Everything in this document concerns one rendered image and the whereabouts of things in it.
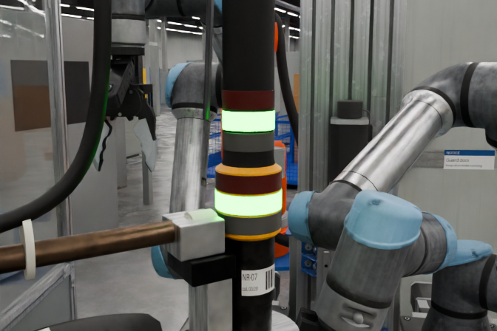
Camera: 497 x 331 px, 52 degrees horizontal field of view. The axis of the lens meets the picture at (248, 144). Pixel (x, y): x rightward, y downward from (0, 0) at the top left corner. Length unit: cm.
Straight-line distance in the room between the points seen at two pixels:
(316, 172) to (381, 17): 40
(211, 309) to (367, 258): 26
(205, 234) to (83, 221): 472
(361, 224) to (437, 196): 172
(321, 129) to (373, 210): 74
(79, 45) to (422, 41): 338
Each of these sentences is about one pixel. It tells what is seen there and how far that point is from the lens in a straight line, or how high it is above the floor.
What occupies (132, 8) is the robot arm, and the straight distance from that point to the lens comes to 87.
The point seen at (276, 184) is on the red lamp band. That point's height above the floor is 157.
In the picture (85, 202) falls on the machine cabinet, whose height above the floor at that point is 43.
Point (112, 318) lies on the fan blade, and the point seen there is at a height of 140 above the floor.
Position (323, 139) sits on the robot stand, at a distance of 127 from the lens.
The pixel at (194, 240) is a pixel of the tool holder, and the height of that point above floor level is 154.
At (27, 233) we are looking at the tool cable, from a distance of 28.
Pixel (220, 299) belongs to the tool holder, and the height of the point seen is 150.
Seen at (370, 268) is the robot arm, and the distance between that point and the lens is 56.
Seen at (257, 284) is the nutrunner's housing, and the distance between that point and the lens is 34.
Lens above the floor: 164
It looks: 8 degrees down
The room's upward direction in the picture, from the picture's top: straight up
